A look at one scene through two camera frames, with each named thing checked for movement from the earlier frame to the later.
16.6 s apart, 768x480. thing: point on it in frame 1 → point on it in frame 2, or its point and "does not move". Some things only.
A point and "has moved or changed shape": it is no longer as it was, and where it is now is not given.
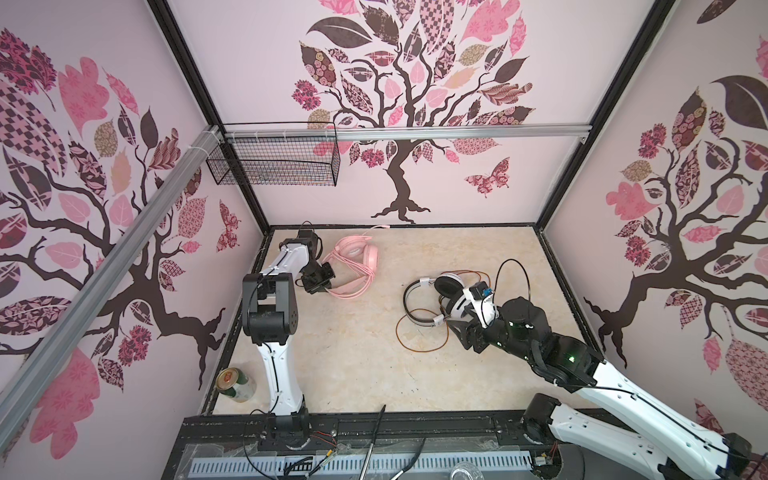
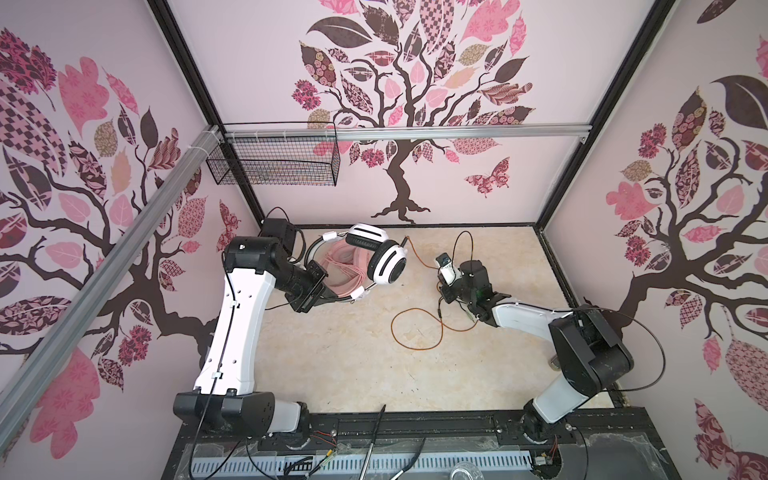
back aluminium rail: x=320 y=134 does not move
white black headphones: x=454 y=306 → x=387 y=260
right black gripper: x=469 y=330 → x=445 y=290
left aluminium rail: x=31 y=381 does not move
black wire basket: x=279 y=154 does not move
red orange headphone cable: x=437 y=314 has moved or changed shape
